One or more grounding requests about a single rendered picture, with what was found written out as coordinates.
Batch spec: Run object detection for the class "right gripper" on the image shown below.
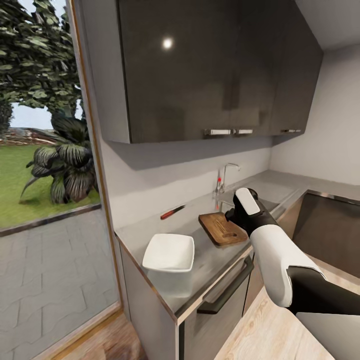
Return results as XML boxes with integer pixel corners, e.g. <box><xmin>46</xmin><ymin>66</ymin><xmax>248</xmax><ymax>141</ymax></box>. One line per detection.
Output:
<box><xmin>225</xmin><ymin>207</ymin><xmax>246</xmax><ymax>230</ymax></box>

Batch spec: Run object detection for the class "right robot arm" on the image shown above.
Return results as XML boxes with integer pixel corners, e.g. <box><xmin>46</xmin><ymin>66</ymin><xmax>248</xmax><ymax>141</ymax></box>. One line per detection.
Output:
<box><xmin>225</xmin><ymin>187</ymin><xmax>360</xmax><ymax>360</ymax></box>

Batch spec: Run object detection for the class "cutting board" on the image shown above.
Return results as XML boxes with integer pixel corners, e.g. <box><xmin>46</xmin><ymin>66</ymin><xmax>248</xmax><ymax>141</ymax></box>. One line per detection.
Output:
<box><xmin>198</xmin><ymin>212</ymin><xmax>248</xmax><ymax>246</ymax></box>

